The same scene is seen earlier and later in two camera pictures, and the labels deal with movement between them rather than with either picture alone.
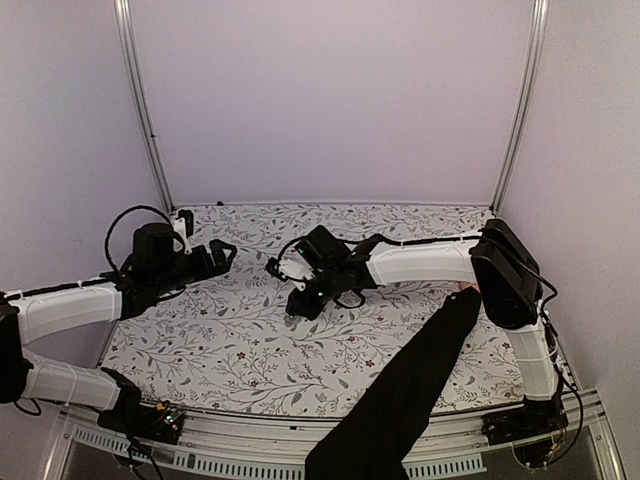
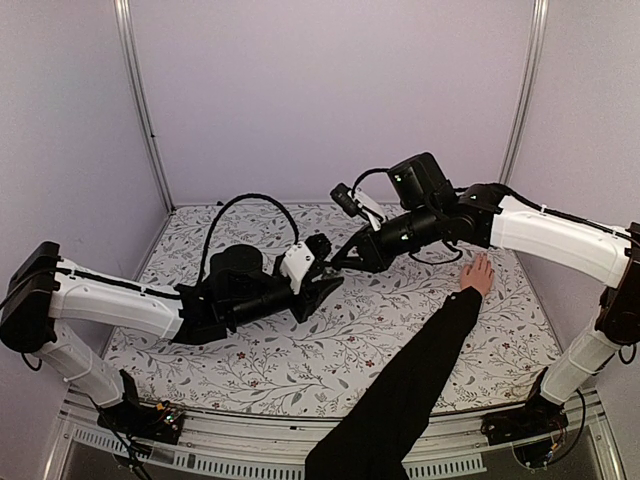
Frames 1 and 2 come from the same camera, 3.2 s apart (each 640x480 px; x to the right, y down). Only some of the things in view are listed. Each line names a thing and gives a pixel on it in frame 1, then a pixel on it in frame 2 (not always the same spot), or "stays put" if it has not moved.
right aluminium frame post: [541, 14] stays put
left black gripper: [206, 269] → [314, 293]
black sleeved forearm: [377, 441] stays put
